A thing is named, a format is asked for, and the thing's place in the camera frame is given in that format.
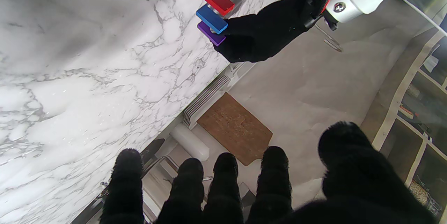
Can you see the large steel stock pot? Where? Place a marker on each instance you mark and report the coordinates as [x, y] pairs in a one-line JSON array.
[[162, 171]]

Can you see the purple domino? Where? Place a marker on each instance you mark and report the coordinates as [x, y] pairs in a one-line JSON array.
[[211, 35]]

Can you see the white cylindrical candle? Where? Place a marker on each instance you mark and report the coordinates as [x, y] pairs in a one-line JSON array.
[[189, 142]]

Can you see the brown wooden cutting board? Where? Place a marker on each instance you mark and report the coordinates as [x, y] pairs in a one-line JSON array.
[[235, 128]]

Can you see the stack of white plates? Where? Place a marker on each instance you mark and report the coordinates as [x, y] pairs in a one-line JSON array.
[[206, 100]]

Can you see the chrome kitchen faucet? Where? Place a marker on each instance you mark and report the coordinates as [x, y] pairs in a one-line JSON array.
[[330, 40]]

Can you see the blue domino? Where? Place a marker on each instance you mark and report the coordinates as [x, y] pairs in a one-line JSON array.
[[211, 19]]

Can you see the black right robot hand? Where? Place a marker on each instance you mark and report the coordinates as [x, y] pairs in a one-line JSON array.
[[366, 189]]

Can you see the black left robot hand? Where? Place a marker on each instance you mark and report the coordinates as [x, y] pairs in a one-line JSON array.
[[265, 30]]

